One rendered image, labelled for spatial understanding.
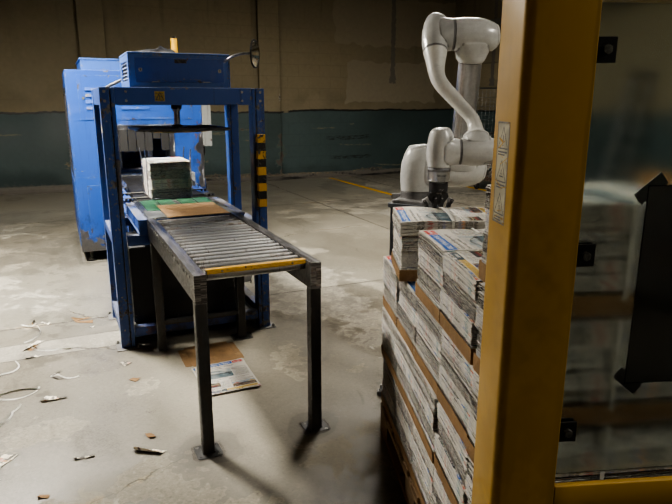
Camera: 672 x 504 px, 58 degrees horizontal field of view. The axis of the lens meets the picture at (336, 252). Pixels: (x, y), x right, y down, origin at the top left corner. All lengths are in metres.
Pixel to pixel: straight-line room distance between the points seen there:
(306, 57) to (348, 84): 1.01
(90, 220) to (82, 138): 0.75
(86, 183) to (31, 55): 5.36
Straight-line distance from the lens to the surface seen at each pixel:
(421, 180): 2.87
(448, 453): 1.86
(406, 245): 2.18
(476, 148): 2.42
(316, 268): 2.61
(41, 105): 11.14
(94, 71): 6.01
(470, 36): 2.71
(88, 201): 6.06
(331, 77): 12.20
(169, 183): 4.49
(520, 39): 0.78
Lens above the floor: 1.47
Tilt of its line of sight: 14 degrees down
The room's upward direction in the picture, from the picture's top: straight up
